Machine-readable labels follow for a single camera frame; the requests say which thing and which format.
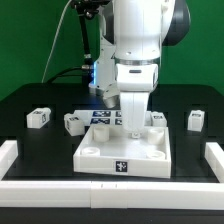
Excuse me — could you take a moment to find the white cable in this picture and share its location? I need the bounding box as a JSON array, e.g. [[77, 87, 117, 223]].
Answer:
[[41, 0, 74, 84]]

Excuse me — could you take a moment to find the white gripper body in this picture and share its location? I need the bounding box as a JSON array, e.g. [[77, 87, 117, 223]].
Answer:
[[116, 64, 158, 136]]

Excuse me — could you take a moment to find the white U-shaped obstacle fence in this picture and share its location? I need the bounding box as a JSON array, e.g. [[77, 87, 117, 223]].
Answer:
[[0, 140, 224, 210]]

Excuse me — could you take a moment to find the black cable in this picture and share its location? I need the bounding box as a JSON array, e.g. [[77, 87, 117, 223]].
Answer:
[[45, 66, 93, 84]]

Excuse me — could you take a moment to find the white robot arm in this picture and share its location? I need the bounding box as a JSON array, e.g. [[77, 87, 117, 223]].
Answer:
[[89, 0, 191, 138]]

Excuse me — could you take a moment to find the white marker base plate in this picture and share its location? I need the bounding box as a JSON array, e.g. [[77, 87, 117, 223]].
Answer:
[[74, 110, 123, 126]]

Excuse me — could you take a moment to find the white square tabletop tray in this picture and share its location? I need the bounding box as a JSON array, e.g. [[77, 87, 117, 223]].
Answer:
[[73, 125, 171, 178]]

